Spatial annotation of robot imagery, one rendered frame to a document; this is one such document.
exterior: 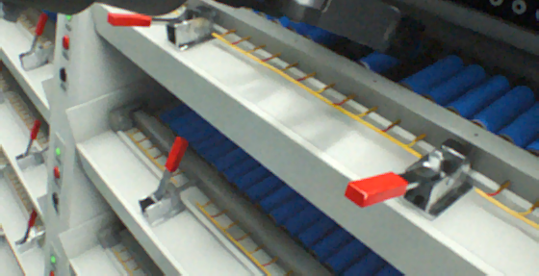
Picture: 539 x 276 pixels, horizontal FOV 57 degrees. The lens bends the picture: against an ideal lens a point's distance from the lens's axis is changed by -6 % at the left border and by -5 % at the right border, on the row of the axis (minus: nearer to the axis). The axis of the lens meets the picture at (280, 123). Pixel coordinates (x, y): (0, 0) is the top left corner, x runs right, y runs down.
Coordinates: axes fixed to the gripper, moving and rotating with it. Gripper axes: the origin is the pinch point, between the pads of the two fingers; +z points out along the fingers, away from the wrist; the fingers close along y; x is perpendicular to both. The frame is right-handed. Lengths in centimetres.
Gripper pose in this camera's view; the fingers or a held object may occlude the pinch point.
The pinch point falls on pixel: (369, 23)
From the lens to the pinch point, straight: 37.1
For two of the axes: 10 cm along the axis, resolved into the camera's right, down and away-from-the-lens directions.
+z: 6.7, 0.9, 7.3
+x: -3.8, 9.0, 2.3
